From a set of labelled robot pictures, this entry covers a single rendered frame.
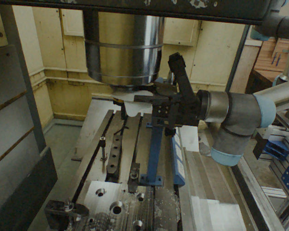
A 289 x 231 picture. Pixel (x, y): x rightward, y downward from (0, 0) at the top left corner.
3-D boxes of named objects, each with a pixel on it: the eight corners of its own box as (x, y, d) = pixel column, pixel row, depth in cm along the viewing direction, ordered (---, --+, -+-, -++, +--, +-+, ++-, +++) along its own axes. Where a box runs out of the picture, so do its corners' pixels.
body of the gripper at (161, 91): (148, 125, 42) (200, 131, 42) (153, 91, 38) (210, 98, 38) (149, 110, 49) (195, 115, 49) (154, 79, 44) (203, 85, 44)
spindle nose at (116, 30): (89, 63, 46) (86, 8, 40) (152, 65, 48) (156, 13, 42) (81, 87, 32) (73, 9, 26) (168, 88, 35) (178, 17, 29)
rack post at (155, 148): (161, 177, 83) (171, 121, 68) (161, 186, 78) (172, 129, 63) (139, 174, 83) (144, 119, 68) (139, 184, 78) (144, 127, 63)
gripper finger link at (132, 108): (110, 119, 40) (151, 119, 41) (110, 95, 37) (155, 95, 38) (110, 112, 42) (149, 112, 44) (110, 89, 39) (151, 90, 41)
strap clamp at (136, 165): (139, 180, 80) (140, 155, 72) (135, 208, 68) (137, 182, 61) (131, 179, 80) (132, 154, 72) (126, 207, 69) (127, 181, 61)
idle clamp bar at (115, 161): (122, 145, 100) (122, 135, 97) (117, 183, 78) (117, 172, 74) (113, 144, 100) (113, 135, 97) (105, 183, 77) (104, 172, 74)
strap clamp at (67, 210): (92, 223, 62) (88, 196, 55) (89, 233, 60) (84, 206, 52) (55, 219, 63) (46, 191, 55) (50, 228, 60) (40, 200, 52)
